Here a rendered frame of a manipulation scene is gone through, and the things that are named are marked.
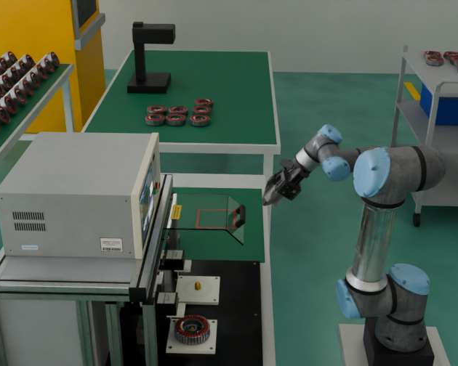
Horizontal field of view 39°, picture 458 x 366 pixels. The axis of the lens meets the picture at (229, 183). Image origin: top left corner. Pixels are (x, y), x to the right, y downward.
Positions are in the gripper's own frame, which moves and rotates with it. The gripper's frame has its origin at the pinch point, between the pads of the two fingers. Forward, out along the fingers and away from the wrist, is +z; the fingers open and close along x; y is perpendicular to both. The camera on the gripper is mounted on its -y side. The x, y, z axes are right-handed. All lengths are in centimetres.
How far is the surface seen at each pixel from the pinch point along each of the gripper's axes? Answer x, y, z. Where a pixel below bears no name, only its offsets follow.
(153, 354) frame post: -21, 56, 31
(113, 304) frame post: -39, 54, 23
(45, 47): -82, -314, 143
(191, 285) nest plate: -4.5, 11.4, 37.4
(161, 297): -21, 35, 29
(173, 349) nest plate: -10, 44, 37
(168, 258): -18.8, 13.8, 30.3
